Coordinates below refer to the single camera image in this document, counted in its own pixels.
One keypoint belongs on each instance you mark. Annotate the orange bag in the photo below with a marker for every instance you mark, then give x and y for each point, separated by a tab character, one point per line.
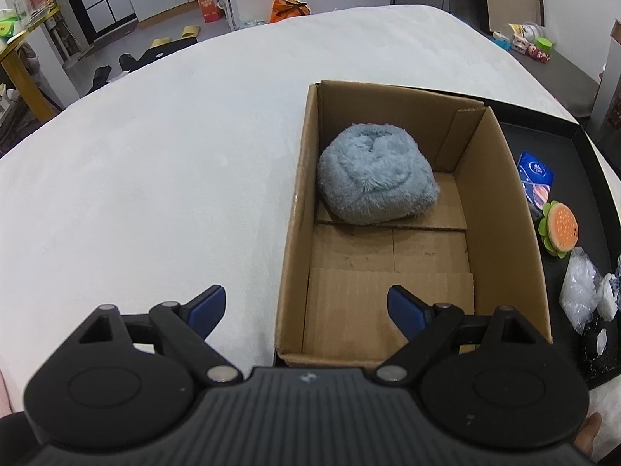
289	9

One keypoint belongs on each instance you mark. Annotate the clear plastic container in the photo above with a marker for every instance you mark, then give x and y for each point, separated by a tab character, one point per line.
526	30

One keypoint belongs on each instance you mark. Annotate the yellow table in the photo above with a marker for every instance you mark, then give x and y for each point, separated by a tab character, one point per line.
19	77

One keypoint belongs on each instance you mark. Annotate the red doll toys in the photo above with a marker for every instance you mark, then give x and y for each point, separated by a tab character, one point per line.
538	53

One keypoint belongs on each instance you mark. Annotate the grey bench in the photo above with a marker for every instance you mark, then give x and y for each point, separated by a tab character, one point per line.
563	77

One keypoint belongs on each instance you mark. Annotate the blue tissue pack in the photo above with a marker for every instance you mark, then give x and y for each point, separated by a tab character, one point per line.
533	179

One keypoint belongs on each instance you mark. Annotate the black shoe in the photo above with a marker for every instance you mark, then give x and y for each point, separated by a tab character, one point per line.
128	61
101	77

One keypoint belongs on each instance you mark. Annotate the glass jar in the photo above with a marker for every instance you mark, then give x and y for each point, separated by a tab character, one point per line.
31	0

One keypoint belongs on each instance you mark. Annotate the black shallow tray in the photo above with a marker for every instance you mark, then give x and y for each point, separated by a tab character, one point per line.
548	145

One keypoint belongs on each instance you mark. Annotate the white toy box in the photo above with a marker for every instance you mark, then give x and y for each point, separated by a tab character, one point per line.
519	44

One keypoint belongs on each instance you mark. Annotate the clear plastic bag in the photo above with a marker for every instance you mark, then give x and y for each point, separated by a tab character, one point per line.
580	286

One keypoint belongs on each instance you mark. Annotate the white and blue soft item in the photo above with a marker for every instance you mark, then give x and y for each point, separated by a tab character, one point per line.
610	291

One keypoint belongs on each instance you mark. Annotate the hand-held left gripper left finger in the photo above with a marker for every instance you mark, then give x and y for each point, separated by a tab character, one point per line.
209	307

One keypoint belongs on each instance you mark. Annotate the grey fluffy plush cushion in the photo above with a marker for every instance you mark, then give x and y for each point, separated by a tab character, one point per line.
376	174

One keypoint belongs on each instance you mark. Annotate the burger-shaped plush toy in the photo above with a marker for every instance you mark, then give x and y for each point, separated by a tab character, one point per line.
560	228

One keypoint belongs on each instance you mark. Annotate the orange cardboard carton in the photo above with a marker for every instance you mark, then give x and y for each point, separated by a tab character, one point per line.
209	5

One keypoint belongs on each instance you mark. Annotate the yellow slipper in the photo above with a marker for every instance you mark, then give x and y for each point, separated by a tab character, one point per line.
161	41
190	31

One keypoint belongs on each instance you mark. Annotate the white table leg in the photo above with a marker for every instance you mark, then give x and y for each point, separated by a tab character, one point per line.
604	102

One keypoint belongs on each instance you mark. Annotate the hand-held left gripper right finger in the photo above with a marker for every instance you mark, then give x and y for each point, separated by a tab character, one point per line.
403	308

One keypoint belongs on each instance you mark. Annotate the green toy cup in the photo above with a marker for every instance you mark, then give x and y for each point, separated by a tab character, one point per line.
543	43

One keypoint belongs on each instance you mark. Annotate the brown cardboard box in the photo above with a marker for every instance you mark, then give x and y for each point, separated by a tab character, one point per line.
383	291

